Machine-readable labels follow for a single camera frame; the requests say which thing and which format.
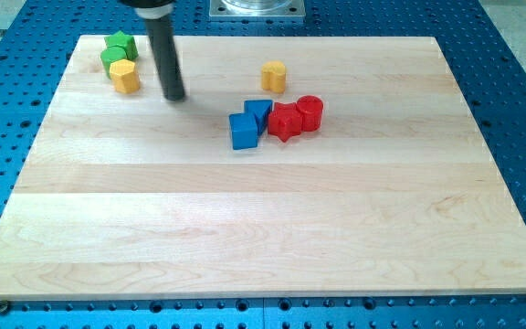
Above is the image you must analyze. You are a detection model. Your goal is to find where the yellow heart block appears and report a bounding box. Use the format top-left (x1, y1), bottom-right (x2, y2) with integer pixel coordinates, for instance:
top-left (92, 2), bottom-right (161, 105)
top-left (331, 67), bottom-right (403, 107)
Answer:
top-left (260, 60), bottom-right (287, 94)

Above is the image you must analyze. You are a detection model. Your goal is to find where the red cylinder block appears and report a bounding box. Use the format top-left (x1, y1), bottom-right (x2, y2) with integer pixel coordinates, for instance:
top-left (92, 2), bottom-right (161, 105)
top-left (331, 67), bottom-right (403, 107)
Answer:
top-left (296, 95), bottom-right (323, 132)

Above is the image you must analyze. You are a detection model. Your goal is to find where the green cylinder block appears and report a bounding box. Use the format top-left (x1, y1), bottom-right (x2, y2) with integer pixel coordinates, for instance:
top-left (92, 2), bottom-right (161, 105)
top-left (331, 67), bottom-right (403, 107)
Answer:
top-left (100, 47), bottom-right (127, 79)

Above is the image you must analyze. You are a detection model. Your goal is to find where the yellow hexagon block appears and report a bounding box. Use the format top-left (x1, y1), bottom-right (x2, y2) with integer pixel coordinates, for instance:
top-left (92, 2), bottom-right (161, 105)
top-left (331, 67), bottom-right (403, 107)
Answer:
top-left (110, 59), bottom-right (141, 94)

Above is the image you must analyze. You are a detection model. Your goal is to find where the black robot arm end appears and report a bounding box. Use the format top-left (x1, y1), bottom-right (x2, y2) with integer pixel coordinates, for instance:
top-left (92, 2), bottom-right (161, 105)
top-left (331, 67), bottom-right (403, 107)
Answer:
top-left (118, 0), bottom-right (174, 9)

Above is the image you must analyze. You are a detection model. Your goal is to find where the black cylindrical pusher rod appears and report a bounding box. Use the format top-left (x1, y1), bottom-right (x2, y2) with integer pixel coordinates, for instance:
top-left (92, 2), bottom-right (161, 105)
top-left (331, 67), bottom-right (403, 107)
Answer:
top-left (135, 1), bottom-right (185, 101)

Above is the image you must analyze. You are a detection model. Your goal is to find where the green star block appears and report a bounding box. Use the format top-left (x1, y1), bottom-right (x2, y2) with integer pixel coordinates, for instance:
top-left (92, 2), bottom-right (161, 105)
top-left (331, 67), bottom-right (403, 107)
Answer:
top-left (104, 30), bottom-right (139, 61)

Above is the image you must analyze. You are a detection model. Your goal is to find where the light wooden board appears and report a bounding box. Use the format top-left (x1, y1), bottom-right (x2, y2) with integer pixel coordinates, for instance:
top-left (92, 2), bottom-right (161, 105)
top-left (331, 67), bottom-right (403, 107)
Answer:
top-left (0, 35), bottom-right (526, 301)

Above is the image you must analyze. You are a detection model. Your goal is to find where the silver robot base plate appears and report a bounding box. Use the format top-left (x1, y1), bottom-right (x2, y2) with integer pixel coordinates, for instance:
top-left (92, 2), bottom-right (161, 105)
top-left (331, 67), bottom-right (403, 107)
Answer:
top-left (209, 0), bottom-right (306, 19)

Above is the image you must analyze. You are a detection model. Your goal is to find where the blue cube block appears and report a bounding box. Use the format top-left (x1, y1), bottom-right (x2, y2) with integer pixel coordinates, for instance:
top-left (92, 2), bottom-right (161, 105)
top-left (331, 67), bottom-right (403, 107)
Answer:
top-left (229, 112), bottom-right (258, 150)

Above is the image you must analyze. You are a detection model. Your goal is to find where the blue triangle block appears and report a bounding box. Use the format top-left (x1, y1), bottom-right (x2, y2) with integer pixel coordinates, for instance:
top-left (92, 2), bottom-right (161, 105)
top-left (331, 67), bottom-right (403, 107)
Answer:
top-left (244, 100), bottom-right (273, 135)

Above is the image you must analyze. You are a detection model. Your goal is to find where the red star block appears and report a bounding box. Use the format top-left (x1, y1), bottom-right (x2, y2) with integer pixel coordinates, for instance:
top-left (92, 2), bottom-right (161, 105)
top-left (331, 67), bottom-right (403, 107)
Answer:
top-left (268, 102), bottom-right (303, 143)

